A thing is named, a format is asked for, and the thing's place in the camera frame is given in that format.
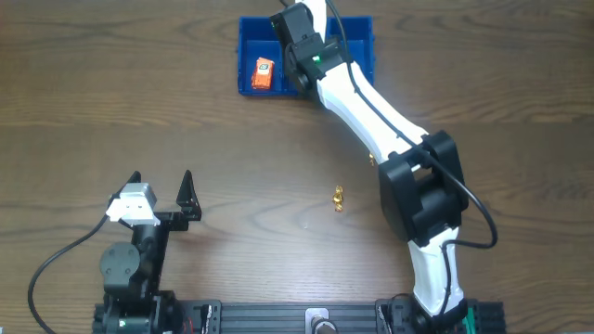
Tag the gold candy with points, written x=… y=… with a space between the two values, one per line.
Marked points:
x=371 y=160
x=338 y=198

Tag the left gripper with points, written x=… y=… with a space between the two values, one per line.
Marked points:
x=174 y=221

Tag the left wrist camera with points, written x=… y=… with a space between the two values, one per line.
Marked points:
x=133 y=206

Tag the mounting rail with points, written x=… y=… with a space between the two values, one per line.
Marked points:
x=269 y=317

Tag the blue tray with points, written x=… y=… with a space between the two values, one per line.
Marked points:
x=253 y=32

